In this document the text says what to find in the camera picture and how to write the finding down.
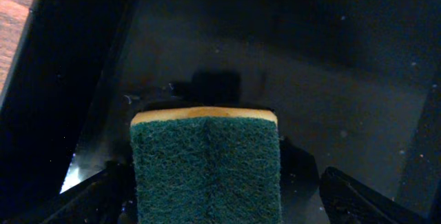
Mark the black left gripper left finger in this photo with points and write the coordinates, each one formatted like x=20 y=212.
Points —
x=99 y=199

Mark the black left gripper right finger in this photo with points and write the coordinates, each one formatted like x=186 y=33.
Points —
x=348 y=201

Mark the green yellow sponge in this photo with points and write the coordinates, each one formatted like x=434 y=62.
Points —
x=207 y=165

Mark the black rectangular tray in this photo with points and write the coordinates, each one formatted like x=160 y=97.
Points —
x=354 y=84

